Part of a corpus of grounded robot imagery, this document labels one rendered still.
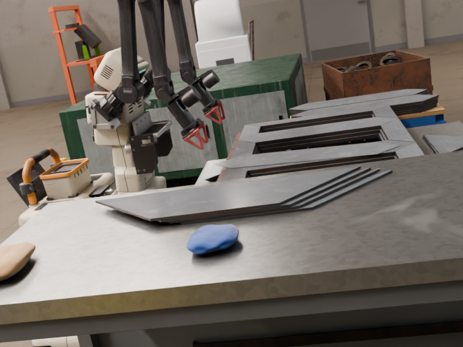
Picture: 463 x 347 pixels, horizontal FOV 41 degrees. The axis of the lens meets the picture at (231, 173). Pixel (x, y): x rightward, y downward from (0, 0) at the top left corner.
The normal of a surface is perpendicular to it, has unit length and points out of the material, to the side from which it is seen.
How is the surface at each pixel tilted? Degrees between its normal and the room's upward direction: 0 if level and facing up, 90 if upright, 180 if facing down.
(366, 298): 90
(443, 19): 90
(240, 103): 90
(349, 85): 90
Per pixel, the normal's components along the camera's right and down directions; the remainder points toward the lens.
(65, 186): -0.14, 0.33
